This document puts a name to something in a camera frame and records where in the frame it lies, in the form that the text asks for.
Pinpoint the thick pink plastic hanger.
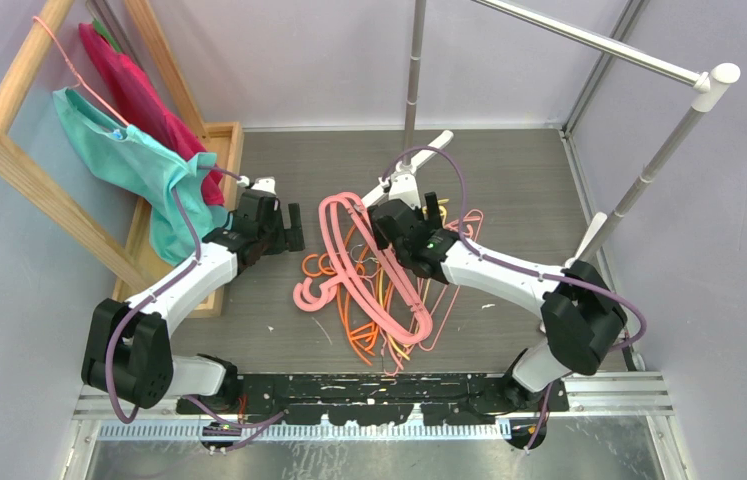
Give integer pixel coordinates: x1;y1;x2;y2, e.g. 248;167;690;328
292;192;434;348

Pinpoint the metal clothes rail stand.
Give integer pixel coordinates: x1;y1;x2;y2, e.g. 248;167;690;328
362;1;741;267

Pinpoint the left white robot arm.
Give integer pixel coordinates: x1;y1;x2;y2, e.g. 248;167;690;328
80;181;305;413

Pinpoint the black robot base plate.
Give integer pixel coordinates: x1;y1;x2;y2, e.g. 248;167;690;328
176;373;569;448

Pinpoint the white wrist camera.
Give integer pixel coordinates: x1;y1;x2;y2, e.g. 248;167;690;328
236;176;277;196
382;170;421;209

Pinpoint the magenta shirt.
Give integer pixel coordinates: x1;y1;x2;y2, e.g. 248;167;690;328
79;24;216;202

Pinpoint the purple cable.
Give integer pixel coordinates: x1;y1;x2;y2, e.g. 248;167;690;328
103;165;286;453
380;145;649;452

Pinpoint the teal mesh shirt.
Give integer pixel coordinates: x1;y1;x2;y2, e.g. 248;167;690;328
52;88;231;266

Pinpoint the orange wire hanger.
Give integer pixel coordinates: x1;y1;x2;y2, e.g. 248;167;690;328
316;228;407;362
301;226;387;366

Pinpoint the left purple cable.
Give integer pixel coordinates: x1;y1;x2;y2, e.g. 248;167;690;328
103;165;286;453

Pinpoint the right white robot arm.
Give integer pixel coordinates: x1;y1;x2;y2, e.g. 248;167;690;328
368;200;627;411

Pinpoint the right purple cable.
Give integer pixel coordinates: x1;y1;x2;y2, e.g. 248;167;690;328
380;145;649;452

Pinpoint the pink hanger on wooden rack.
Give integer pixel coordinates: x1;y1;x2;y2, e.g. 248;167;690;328
32;16;130;126

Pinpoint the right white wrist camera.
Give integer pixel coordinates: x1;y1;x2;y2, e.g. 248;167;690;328
382;170;421;209

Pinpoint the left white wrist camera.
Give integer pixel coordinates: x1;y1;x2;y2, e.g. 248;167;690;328
236;176;277;196

